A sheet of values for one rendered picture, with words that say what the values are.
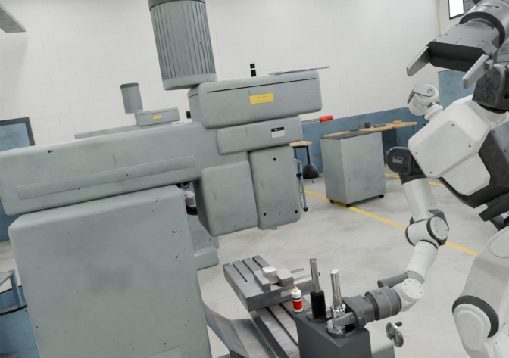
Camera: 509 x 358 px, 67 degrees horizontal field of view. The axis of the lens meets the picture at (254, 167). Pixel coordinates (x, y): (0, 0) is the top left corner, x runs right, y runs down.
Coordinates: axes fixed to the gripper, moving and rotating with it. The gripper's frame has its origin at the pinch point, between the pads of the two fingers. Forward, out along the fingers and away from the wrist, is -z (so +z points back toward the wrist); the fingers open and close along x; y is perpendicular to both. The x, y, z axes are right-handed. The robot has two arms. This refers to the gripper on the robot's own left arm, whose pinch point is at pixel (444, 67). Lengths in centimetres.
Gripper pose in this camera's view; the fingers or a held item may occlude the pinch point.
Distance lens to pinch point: 77.5
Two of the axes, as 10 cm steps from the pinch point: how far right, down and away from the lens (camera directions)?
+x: -5.9, -3.6, 7.2
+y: -3.7, -6.7, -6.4
